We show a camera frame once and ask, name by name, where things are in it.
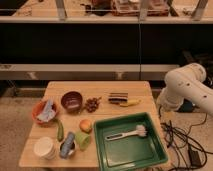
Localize orange apple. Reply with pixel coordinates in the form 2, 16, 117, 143
79, 119, 92, 133

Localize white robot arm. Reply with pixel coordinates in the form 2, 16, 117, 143
157, 63, 213, 116

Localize purple bowl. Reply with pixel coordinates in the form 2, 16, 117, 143
61, 91, 83, 113

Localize small bowl with can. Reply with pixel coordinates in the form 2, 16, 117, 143
59, 141, 75, 159

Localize orange bowl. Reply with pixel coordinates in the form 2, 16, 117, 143
31, 100, 58, 125

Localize dark striped block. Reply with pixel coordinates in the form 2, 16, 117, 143
108, 93, 128, 103

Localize bunch of brown grapes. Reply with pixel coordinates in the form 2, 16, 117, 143
85, 98, 101, 113

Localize yellow banana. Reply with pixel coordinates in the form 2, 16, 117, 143
119, 99, 141, 107

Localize white dish brush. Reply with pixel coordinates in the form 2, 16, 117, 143
105, 125, 147, 141

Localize green plastic tray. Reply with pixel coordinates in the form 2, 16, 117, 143
94, 113, 168, 171

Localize green cucumber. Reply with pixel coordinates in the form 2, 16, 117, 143
56, 119, 64, 142

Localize blue can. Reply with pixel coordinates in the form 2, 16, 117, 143
60, 132, 75, 159

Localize crumpled blue white packet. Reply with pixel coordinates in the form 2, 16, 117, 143
37, 100, 56, 122

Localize wooden table board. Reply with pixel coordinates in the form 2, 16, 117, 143
19, 81, 166, 170

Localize white stacked cups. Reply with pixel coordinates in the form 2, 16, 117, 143
33, 137, 56, 160

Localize black cables on floor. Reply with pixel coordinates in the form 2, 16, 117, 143
157, 104, 213, 169

